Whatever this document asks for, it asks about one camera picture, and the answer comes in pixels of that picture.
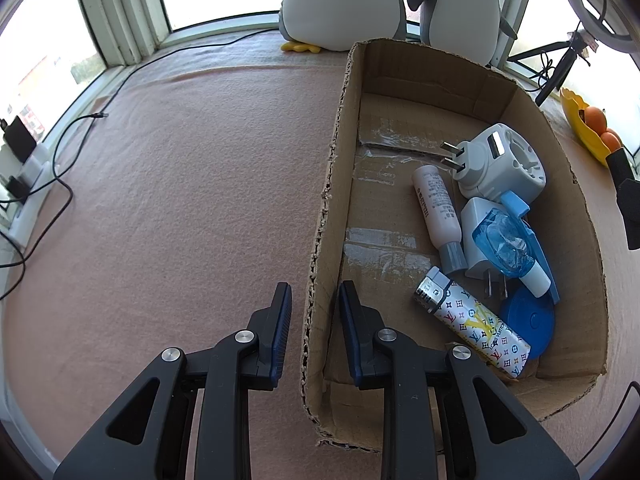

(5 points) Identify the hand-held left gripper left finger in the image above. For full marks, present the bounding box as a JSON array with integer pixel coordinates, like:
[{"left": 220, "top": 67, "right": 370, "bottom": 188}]
[{"left": 52, "top": 282, "right": 293, "bottom": 480}]

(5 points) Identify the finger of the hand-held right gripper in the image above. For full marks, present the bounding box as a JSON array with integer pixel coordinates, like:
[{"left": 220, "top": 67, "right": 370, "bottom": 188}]
[{"left": 606, "top": 147, "right": 640, "bottom": 251}]

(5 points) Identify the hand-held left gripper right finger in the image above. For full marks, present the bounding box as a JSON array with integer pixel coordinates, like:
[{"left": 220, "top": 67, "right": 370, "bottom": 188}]
[{"left": 338, "top": 281, "right": 581, "bottom": 480}]

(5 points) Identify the blue plastic box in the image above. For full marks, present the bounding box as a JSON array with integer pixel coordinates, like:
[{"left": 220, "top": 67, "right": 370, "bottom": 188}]
[{"left": 500, "top": 190, "right": 561, "bottom": 303}]

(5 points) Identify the white round travel adapter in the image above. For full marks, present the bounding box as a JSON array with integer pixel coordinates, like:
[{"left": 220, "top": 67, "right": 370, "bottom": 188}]
[{"left": 440, "top": 124, "right": 547, "bottom": 201}]

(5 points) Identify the patterned lighter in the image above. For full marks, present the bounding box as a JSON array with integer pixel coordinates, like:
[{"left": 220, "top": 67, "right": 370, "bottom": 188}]
[{"left": 412, "top": 266, "right": 531, "bottom": 380}]

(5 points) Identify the clear blue bottle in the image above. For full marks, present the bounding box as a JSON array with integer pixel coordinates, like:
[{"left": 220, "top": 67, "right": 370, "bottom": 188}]
[{"left": 472, "top": 210, "right": 551, "bottom": 297}]

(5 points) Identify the cardboard box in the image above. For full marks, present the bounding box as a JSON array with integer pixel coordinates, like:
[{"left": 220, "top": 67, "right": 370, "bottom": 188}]
[{"left": 300, "top": 39, "right": 612, "bottom": 453}]

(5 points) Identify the white tube bottle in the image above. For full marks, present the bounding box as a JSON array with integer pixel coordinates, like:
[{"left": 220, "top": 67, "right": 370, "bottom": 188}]
[{"left": 412, "top": 165, "right": 468, "bottom": 275}]

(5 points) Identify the white power adapter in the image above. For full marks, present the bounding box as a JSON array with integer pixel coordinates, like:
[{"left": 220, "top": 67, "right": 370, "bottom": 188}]
[{"left": 460, "top": 197, "right": 511, "bottom": 303}]

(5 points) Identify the blue round disc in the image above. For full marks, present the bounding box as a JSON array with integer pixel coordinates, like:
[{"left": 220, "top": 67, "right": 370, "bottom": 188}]
[{"left": 500, "top": 287, "right": 556, "bottom": 360}]

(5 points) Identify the yellow bowl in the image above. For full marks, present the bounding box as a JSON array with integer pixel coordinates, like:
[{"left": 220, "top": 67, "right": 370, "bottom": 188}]
[{"left": 560, "top": 87, "right": 623, "bottom": 166}]

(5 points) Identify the black tripod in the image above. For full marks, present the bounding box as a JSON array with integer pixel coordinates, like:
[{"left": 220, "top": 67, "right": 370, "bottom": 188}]
[{"left": 505, "top": 22, "right": 596, "bottom": 107}]

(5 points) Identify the pink blanket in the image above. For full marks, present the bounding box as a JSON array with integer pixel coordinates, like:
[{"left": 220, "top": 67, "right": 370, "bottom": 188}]
[{"left": 0, "top": 30, "right": 640, "bottom": 480}]

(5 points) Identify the grey white penguin plush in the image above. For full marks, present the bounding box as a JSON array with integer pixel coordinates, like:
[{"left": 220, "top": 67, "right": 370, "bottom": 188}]
[
  {"left": 267, "top": 0, "right": 431, "bottom": 55},
  {"left": 406, "top": 0, "right": 518, "bottom": 67}
]

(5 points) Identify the white power strip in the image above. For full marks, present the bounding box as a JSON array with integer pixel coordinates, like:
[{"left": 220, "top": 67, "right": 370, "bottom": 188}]
[{"left": 0, "top": 147, "right": 56, "bottom": 246}]

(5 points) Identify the small black plug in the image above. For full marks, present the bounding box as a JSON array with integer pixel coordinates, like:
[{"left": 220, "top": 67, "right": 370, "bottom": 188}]
[{"left": 5, "top": 175, "right": 31, "bottom": 203}]

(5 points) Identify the black charger brick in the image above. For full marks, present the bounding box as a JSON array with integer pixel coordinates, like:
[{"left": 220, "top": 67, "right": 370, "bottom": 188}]
[{"left": 2, "top": 116, "right": 38, "bottom": 163}]

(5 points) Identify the white window post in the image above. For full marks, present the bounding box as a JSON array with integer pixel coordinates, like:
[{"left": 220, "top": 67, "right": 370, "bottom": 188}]
[
  {"left": 75, "top": 0, "right": 171, "bottom": 66},
  {"left": 500, "top": 0, "right": 538, "bottom": 66}
]

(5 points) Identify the black cable with loose connector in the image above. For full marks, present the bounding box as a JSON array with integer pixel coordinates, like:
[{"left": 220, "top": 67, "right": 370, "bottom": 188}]
[{"left": 0, "top": 112, "right": 108, "bottom": 268}]

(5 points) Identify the long black cable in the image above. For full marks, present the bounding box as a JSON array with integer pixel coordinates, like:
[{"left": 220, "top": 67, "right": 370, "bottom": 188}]
[{"left": 30, "top": 27, "right": 273, "bottom": 161}]

